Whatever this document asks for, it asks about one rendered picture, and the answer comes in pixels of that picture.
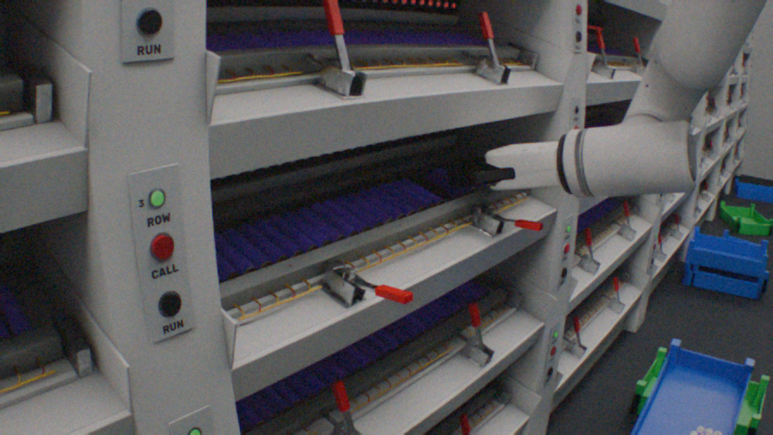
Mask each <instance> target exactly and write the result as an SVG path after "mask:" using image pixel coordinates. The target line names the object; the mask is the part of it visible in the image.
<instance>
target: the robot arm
mask: <svg viewBox="0 0 773 435"><path fill-rule="evenodd" d="M767 1H768V0H672V1H671V4H670V6H669V9H668V11H667V14H666V16H665V18H664V20H663V24H662V26H661V28H660V30H659V33H658V35H657V39H656V41H655V45H654V48H653V50H652V53H651V56H650V59H649V62H648V64H647V67H646V68H645V71H644V75H643V77H642V79H641V81H640V83H639V86H638V88H637V91H636V93H635V95H634V97H633V100H632V102H631V104H630V107H629V109H628V111H627V112H626V115H625V118H624V120H623V122H622V123H621V124H618V125H614V126H608V127H599V128H590V129H572V130H571V131H570V132H569V133H568V134H564V135H562V136H561V138H560V139H559V142H539V143H525V144H513V145H509V146H505V147H503V148H496V149H494V150H491V151H488V152H487V153H486V154H485V157H477V158H467V159H463V160H462V162H452V163H448V164H447V165H446V167H447V173H448V178H449V185H450V186H451V187H454V186H475V185H479V184H490V183H491V185H490V186H489V187H490V188H491V189H493V190H519V189H532V188H544V187H545V188H547V187H554V186H562V188H563V189H564V191H565V192H566V193H568V194H573V195H574V196H576V197H577V198H586V197H605V196H625V195H644V194H663V193H683V192H692V191H693V189H694V186H695V182H696V176H697V157H696V148H695V143H694V136H693V133H692V130H691V128H690V126H689V124H688V123H687V120H688V119H689V117H690V116H691V114H692V113H693V111H694V109H695V107H696V106H697V104H698V103H699V102H700V101H701V99H702V97H703V96H704V95H705V93H706V92H707V90H708V89H711V88H713V87H715V86H716V85H718V84H719V83H720V82H721V80H722V79H723V78H724V77H725V76H726V74H727V73H728V71H729V69H730V68H731V66H732V64H733V62H734V61H735V59H736V58H737V56H738V53H739V52H740V50H741V48H742V46H743V45H744V44H745V41H746V39H747V37H748V36H749V34H750V32H751V30H752V28H753V27H754V25H755V23H756V21H757V19H758V17H759V16H760V14H761V12H762V10H763V8H764V5H765V4H766V3H767Z"/></svg>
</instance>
